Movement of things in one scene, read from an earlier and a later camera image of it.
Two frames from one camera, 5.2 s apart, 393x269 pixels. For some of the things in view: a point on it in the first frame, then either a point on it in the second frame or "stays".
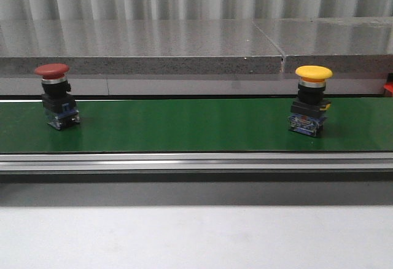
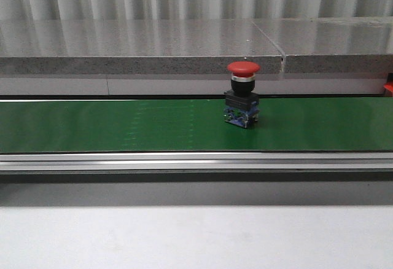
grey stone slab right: (345, 45) stays
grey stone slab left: (137, 46) stays
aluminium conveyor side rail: (346, 167) stays
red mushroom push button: (59, 104) → (242, 102)
